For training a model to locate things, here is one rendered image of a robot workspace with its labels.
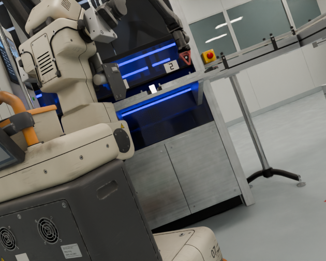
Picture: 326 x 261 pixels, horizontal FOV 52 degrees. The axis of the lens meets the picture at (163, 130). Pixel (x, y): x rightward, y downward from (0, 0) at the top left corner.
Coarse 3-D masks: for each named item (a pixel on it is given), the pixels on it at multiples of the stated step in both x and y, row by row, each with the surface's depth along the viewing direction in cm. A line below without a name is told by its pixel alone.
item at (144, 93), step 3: (141, 93) 184; (144, 93) 184; (132, 96) 184; (135, 96) 184; (138, 96) 184; (141, 96) 184; (123, 99) 184; (126, 99) 184; (129, 99) 184; (132, 99) 184; (135, 99) 184; (117, 102) 184; (120, 102) 184; (123, 102) 184; (126, 102) 184; (129, 102) 184; (114, 105) 184; (117, 105) 184; (120, 105) 184
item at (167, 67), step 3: (174, 60) 210; (168, 63) 210; (174, 63) 210; (165, 66) 210; (168, 66) 210; (174, 66) 210; (177, 66) 210; (168, 69) 210; (174, 69) 210; (168, 72) 210
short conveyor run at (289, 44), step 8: (288, 32) 226; (264, 40) 235; (272, 40) 222; (280, 40) 223; (288, 40) 223; (296, 40) 224; (248, 48) 225; (264, 48) 223; (272, 48) 223; (280, 48) 223; (288, 48) 223; (296, 48) 224; (216, 56) 234; (224, 56) 221; (232, 56) 225; (240, 56) 222; (248, 56) 223; (256, 56) 223; (264, 56) 223; (272, 56) 223; (208, 64) 224; (224, 64) 221; (232, 64) 222; (240, 64) 222; (248, 64) 223; (256, 64) 223; (232, 72) 223
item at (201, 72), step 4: (196, 72) 185; (200, 72) 185; (184, 76) 185; (188, 76) 185; (192, 76) 185; (196, 76) 185; (176, 80) 184; (180, 80) 185; (184, 80) 185; (164, 84) 184; (168, 84) 184; (172, 84) 184; (164, 88) 184
